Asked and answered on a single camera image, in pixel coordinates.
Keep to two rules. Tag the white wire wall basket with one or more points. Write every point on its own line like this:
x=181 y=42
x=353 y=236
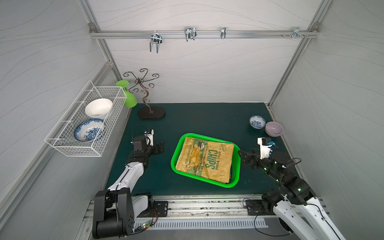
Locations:
x=62 y=139

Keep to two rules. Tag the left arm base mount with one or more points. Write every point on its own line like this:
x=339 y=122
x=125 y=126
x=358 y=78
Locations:
x=157 y=209

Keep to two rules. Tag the white bowl in rack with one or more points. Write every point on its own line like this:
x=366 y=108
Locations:
x=98 y=108

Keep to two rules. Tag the blue floral ceramic bowl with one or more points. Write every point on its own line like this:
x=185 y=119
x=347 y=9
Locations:
x=257 y=122

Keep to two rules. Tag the small metal hook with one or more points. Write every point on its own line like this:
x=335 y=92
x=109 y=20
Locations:
x=223 y=32

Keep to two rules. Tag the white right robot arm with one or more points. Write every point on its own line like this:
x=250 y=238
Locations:
x=295 y=203

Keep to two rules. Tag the gold chips bag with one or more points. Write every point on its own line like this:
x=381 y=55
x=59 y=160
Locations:
x=206 y=159

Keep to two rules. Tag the blue floral plate in rack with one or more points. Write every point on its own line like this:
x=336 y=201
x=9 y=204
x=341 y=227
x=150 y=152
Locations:
x=89 y=130

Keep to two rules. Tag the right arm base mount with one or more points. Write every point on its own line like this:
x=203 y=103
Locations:
x=258 y=207

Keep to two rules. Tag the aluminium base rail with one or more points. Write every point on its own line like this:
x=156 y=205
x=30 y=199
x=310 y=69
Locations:
x=206 y=212

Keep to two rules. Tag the aluminium top rail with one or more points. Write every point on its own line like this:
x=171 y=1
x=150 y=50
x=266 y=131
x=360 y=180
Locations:
x=215 y=34

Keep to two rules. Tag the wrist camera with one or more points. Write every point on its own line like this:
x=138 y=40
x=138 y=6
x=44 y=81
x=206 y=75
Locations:
x=265 y=147
x=149 y=135

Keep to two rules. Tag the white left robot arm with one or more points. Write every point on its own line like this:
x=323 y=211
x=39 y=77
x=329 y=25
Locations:
x=116 y=212

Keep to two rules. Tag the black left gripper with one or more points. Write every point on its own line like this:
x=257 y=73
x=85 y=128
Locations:
x=156 y=147

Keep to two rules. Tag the lilac ceramic bowl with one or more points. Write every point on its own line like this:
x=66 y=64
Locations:
x=274 y=129

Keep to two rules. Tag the green plastic basket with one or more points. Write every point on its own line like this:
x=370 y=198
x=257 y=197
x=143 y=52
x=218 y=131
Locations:
x=236 y=161

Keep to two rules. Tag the green plastic goblet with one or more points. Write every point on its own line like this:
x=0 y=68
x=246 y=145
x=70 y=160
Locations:
x=131 y=100

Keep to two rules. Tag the metal loop hook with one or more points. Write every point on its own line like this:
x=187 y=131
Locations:
x=190 y=33

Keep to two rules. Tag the metal double hook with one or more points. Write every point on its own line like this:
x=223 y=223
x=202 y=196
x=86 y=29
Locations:
x=156 y=41

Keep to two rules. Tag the brown metal scroll stand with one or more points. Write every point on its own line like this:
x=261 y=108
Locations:
x=143 y=85

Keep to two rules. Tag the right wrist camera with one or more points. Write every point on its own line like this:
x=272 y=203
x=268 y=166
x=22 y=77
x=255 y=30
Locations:
x=265 y=147

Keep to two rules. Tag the metal clamp hook right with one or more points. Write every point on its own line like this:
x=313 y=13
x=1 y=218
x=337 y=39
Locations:
x=296 y=34

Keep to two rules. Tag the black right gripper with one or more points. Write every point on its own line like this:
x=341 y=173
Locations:
x=250 y=157

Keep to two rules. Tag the aluminium corner frame post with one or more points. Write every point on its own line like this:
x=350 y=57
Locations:
x=314 y=27

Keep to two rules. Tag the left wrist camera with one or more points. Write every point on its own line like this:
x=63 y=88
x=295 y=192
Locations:
x=149 y=135

